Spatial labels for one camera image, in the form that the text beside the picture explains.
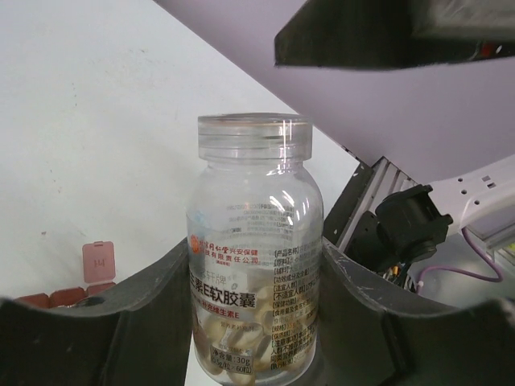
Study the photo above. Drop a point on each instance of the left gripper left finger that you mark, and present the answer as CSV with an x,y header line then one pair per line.
x,y
137,332

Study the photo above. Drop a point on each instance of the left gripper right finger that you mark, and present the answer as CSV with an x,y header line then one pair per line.
x,y
372,332

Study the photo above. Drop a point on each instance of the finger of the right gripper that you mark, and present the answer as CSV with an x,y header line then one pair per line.
x,y
394,35

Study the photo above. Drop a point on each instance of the red pill organizer box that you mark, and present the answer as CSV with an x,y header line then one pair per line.
x,y
97,274

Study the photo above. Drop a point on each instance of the clear pill bottle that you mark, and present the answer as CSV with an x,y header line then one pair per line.
x,y
254,234

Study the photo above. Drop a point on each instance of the right aluminium frame post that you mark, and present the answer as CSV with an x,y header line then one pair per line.
x,y
365,190

